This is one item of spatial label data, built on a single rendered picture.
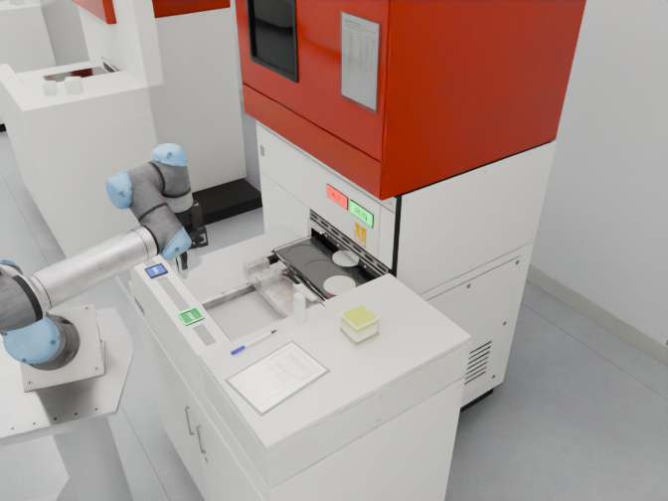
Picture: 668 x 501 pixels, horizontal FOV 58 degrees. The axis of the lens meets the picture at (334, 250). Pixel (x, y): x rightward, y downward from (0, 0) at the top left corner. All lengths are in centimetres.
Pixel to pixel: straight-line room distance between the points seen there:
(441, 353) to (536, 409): 131
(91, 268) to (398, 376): 74
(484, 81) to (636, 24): 122
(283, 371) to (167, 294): 48
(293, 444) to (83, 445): 80
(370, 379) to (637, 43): 193
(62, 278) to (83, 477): 99
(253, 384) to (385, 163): 66
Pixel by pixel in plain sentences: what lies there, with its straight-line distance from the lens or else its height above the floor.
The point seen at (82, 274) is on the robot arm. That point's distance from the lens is 127.
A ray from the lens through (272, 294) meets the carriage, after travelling 188.
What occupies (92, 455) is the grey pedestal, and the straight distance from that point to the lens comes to 205.
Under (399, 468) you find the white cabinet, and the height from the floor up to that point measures 58.
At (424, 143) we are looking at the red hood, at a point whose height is 136.
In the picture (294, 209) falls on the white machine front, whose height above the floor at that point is 92.
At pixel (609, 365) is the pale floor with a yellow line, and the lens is 317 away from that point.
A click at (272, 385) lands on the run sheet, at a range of 147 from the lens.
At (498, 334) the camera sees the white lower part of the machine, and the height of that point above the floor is 41.
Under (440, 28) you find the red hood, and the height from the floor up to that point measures 166.
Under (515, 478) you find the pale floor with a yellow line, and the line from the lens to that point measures 259.
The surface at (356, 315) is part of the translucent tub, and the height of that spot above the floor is 103.
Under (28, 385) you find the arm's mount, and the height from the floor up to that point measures 83.
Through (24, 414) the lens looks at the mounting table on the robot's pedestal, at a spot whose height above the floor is 82.
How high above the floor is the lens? 203
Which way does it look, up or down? 34 degrees down
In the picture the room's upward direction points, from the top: straight up
